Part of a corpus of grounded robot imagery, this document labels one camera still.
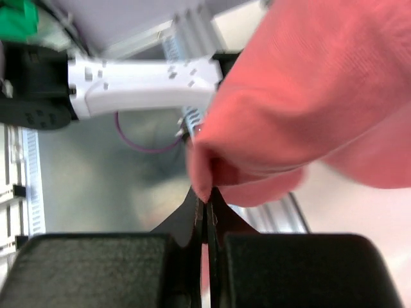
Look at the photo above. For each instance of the front aluminium rail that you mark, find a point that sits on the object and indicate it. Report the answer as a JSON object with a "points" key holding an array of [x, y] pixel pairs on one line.
{"points": [[281, 216]]}

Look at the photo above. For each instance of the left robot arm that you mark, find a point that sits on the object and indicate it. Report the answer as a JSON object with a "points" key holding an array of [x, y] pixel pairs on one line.
{"points": [[51, 89]]}

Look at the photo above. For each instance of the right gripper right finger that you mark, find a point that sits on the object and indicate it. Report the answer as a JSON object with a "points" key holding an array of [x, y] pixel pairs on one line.
{"points": [[250, 269]]}

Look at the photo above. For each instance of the dark pink t shirt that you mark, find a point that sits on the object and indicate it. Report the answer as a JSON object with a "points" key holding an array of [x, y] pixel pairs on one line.
{"points": [[319, 80]]}

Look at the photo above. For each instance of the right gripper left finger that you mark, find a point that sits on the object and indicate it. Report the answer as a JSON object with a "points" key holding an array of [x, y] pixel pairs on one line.
{"points": [[160, 268]]}

